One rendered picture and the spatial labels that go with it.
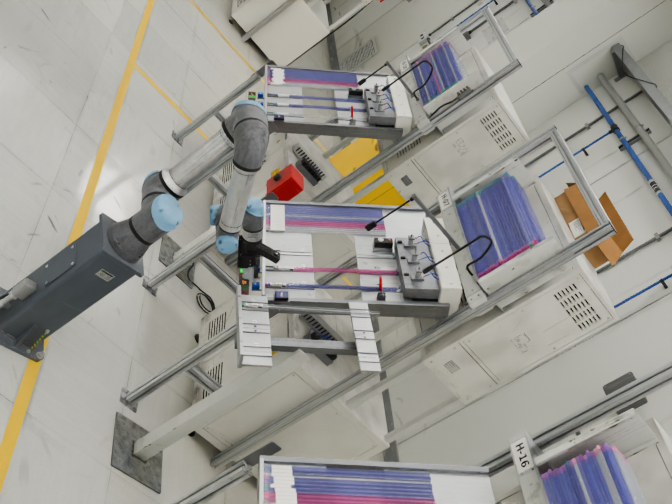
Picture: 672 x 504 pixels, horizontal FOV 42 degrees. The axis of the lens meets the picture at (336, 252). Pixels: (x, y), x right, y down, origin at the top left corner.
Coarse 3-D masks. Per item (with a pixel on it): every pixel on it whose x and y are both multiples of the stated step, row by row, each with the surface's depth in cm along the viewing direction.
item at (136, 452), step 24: (288, 360) 308; (240, 384) 315; (264, 384) 314; (192, 408) 324; (216, 408) 319; (120, 432) 331; (144, 432) 344; (168, 432) 325; (120, 456) 324; (144, 456) 332; (144, 480) 328
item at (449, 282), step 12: (432, 228) 363; (432, 240) 356; (444, 240) 356; (432, 252) 349; (444, 252) 349; (444, 264) 343; (444, 276) 336; (456, 276) 337; (444, 288) 330; (456, 288) 330; (444, 300) 333; (456, 300) 334
